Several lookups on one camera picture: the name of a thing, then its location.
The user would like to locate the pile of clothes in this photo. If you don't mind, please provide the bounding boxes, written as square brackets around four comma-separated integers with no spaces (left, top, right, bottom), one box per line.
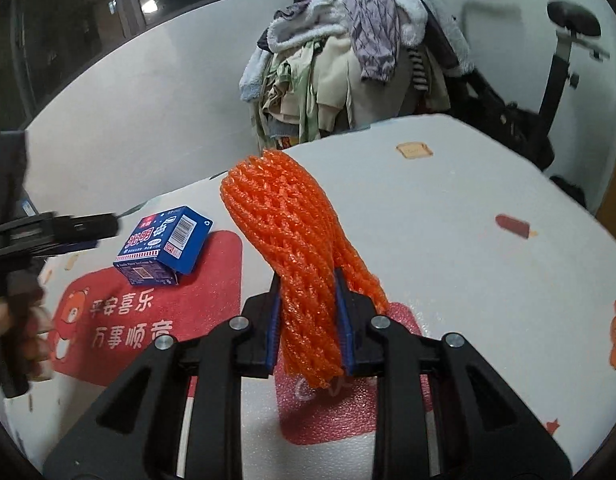
[238,0,476,154]

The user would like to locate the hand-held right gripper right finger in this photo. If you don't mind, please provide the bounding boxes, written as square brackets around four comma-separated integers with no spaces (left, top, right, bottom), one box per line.
[334,267,574,480]

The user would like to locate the dark glass window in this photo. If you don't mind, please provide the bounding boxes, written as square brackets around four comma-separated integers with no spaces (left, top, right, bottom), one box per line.
[0,0,319,127]

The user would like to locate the printed tablecloth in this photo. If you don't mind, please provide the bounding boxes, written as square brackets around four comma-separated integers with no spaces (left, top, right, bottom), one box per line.
[0,112,616,480]

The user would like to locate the brown wooden panel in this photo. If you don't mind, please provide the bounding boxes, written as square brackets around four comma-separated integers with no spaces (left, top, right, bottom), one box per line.
[595,180,616,252]

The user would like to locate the blue carton box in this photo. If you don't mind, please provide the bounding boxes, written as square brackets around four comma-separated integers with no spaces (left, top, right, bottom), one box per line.
[113,205,214,287]

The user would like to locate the orange foam net sleeve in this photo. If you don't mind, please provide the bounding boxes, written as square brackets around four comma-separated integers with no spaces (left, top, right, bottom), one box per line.
[220,149,391,392]

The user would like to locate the person's left hand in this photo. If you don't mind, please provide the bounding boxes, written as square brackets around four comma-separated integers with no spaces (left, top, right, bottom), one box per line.
[0,285,55,384]

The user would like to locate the black exercise bike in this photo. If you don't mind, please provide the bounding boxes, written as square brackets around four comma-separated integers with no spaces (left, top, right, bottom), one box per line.
[428,0,611,202]

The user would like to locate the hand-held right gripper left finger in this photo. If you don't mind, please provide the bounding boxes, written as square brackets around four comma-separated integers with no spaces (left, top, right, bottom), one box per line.
[42,275,283,480]

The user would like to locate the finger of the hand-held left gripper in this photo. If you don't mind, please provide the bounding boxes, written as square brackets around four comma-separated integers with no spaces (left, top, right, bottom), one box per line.
[0,240,100,262]
[0,212,120,242]

